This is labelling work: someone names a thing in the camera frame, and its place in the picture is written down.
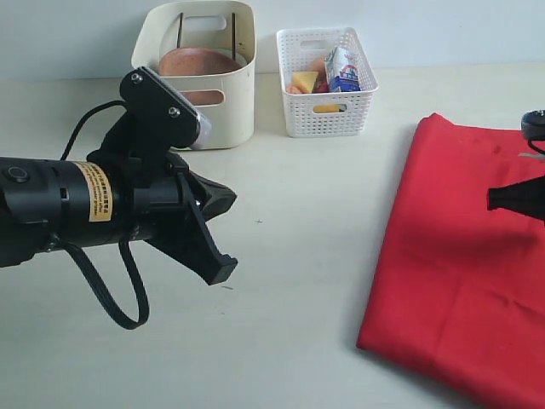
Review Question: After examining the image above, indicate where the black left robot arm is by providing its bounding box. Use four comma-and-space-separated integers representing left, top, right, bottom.
1, 153, 238, 285

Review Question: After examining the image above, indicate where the brown wooden plate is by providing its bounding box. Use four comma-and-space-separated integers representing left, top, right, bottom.
158, 47, 242, 106

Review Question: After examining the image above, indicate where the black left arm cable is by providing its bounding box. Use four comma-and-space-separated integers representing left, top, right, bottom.
59, 100, 151, 331

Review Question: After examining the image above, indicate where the blue white milk carton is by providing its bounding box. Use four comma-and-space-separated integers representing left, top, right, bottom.
324, 46, 361, 93

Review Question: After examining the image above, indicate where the brown chopstick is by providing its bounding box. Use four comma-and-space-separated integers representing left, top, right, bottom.
231, 12, 237, 62
176, 13, 184, 48

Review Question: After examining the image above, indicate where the brown egg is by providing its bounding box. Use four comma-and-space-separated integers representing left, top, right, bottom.
308, 58, 325, 72

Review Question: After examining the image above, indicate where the red sausage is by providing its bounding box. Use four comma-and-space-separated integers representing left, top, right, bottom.
313, 73, 330, 94

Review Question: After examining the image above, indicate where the yellow lemon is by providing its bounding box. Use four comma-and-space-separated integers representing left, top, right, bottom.
313, 104, 341, 113

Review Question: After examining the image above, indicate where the orange fried chicken piece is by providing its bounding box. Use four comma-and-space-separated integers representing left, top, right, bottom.
285, 84, 301, 95

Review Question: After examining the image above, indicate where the cream plastic tub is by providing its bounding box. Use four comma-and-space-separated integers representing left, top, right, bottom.
131, 1, 256, 149

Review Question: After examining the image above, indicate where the white perforated plastic basket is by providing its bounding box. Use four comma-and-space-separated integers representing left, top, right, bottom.
276, 27, 378, 138

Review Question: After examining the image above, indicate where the red scalloped cloth mat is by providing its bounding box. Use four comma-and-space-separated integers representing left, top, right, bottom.
357, 113, 544, 408

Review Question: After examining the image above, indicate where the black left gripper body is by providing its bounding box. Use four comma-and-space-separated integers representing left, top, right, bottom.
112, 153, 200, 256

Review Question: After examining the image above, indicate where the yellow cheese wedge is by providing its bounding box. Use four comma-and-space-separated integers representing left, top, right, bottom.
292, 71, 318, 94

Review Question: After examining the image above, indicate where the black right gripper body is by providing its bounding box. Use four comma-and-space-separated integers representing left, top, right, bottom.
487, 176, 544, 222

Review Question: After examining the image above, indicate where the white ceramic bowl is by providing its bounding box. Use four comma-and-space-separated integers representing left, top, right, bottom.
227, 53, 248, 70

